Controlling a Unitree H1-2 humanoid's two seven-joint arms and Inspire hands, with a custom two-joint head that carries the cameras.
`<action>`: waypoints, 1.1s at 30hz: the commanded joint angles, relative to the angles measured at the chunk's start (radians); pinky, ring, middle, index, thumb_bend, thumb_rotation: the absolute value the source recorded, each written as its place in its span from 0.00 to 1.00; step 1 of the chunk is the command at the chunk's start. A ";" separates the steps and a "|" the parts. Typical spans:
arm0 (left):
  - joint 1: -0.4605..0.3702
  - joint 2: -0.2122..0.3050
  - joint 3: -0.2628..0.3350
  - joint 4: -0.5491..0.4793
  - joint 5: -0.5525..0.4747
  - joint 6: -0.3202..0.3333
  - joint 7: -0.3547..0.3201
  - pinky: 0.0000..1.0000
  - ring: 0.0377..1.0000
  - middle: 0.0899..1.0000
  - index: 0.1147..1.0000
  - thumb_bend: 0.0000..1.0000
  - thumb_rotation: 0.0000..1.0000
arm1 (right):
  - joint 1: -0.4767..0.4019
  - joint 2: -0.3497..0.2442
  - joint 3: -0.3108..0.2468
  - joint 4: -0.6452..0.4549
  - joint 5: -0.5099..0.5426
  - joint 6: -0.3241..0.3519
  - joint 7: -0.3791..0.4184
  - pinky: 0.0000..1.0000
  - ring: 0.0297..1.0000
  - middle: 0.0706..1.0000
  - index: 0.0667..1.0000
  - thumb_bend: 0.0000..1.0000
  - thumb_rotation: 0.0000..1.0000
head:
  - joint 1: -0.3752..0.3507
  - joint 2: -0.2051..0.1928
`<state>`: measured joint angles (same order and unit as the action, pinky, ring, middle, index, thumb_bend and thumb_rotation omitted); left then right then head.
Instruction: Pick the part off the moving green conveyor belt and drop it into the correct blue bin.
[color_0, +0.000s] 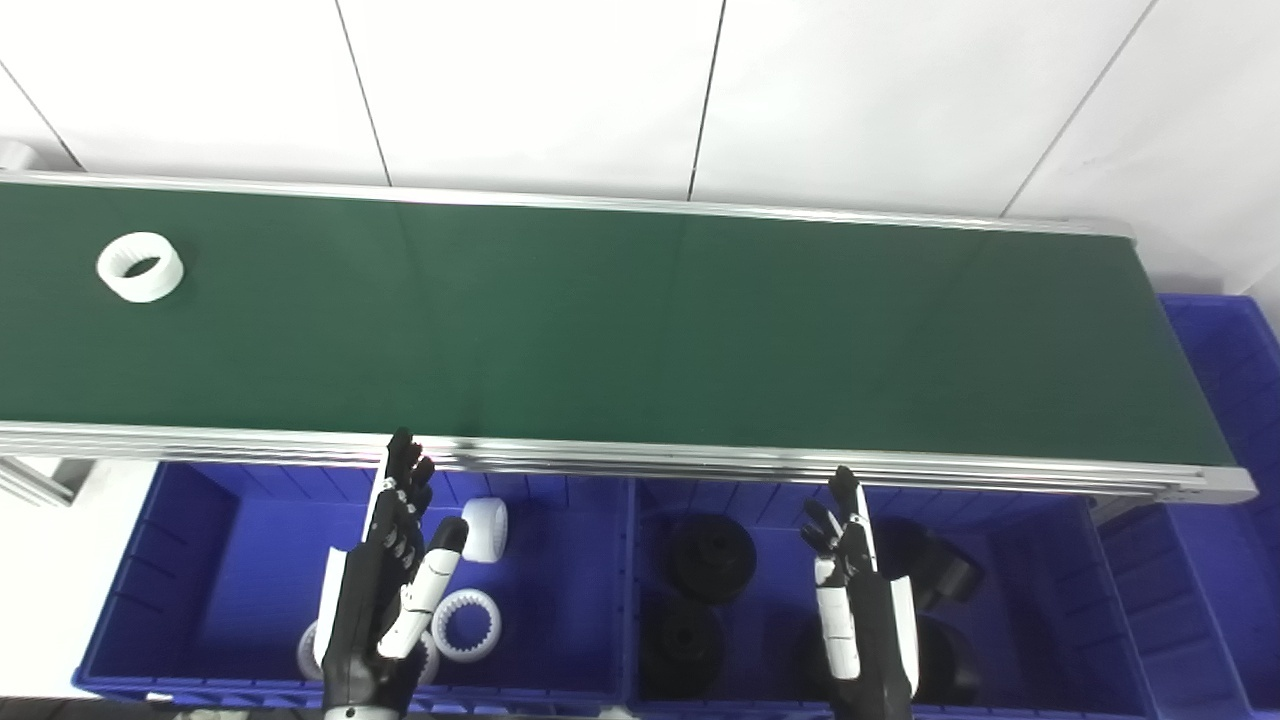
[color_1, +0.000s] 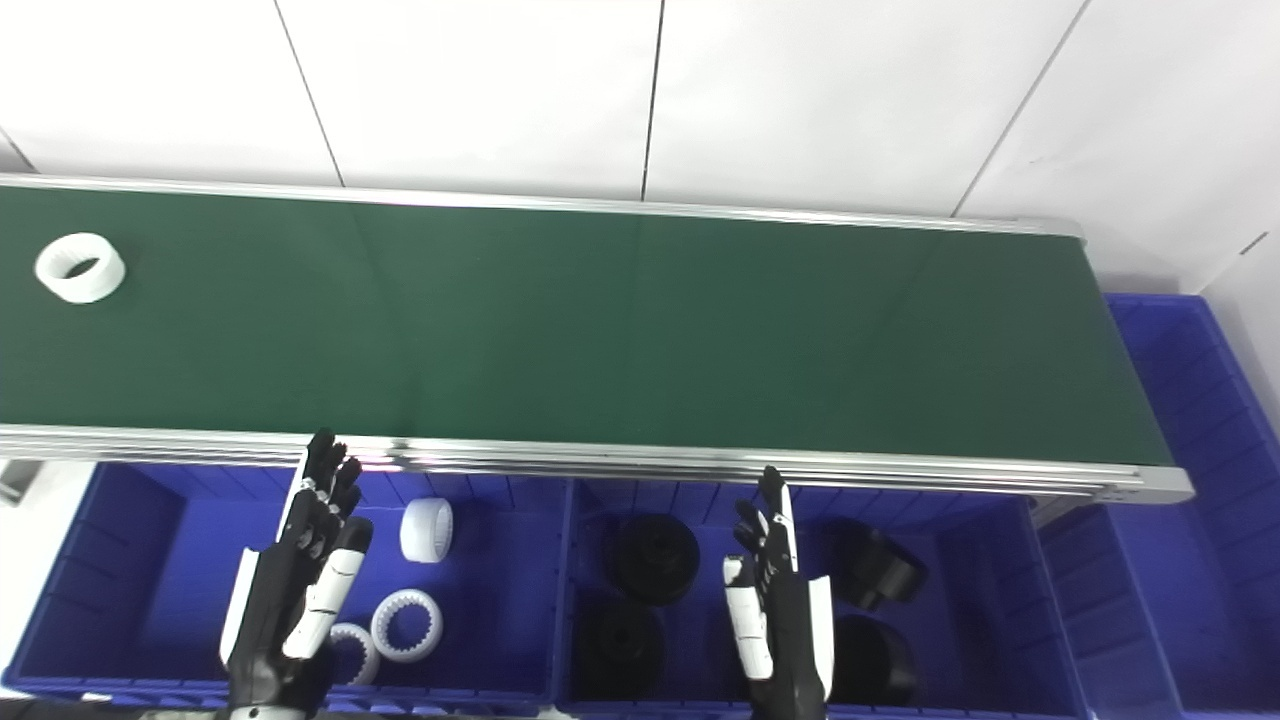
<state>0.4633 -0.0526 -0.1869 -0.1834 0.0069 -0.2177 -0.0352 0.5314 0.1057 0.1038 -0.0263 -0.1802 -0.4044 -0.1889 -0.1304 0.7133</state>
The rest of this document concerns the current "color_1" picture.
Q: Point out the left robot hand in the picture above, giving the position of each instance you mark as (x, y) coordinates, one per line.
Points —
(285, 600)

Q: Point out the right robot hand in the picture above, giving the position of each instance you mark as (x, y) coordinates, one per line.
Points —
(785, 620)

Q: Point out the black round plastic part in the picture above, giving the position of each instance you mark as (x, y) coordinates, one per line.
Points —
(875, 660)
(620, 650)
(885, 570)
(655, 560)

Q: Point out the blue bin with white parts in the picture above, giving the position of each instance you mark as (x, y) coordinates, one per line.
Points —
(150, 580)

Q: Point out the white plastic cylinder part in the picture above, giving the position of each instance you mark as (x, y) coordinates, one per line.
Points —
(425, 532)

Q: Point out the blue bin with black parts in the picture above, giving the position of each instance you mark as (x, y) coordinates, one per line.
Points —
(990, 600)

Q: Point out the aluminium conveyor leg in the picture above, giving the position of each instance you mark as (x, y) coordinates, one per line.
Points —
(15, 482)

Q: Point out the empty blue plastic bin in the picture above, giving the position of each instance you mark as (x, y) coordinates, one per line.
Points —
(1180, 560)

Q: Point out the green conveyor belt with aluminium frame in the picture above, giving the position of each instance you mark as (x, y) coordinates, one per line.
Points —
(600, 330)

